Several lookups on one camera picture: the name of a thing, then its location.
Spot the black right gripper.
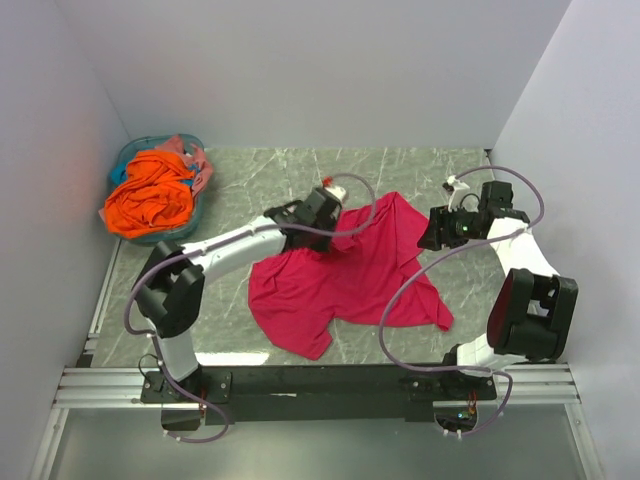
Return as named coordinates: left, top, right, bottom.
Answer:
left=416, top=204, right=483, bottom=251

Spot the red t shirt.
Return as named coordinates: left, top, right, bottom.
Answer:
left=248, top=192, right=453, bottom=361

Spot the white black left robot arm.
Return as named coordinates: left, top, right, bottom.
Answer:
left=134, top=184, right=348, bottom=402

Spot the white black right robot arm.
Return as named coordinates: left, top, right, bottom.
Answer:
left=418, top=176, right=579, bottom=399

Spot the pink t shirt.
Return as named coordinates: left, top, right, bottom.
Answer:
left=155, top=134, right=214, bottom=198

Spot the orange t shirt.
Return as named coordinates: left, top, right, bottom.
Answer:
left=102, top=150, right=194, bottom=239

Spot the teal plastic laundry basket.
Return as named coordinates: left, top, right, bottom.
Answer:
left=99, top=134, right=214, bottom=244

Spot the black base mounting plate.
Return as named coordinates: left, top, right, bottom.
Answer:
left=139, top=363, right=499, bottom=432

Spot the blue garment in basket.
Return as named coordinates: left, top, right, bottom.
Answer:
left=109, top=163, right=127, bottom=186

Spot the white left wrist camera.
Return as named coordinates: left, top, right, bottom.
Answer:
left=322, top=176, right=348, bottom=203

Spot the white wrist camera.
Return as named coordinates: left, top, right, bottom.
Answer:
left=322, top=176, right=348, bottom=203
left=443, top=175, right=471, bottom=211

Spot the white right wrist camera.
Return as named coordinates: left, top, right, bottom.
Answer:
left=443, top=175, right=471, bottom=211

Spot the aluminium frame rail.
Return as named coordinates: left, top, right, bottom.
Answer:
left=53, top=364, right=580, bottom=409

